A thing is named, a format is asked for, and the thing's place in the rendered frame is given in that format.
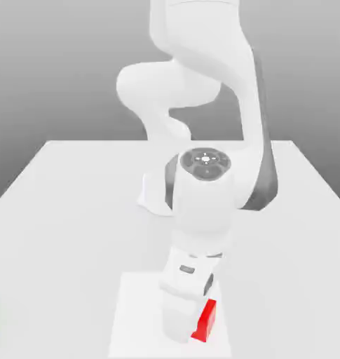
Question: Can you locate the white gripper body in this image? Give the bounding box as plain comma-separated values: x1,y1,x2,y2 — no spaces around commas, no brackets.
161,290,209,345

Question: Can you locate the small red cube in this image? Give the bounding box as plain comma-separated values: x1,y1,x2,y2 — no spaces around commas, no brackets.
190,298,217,344

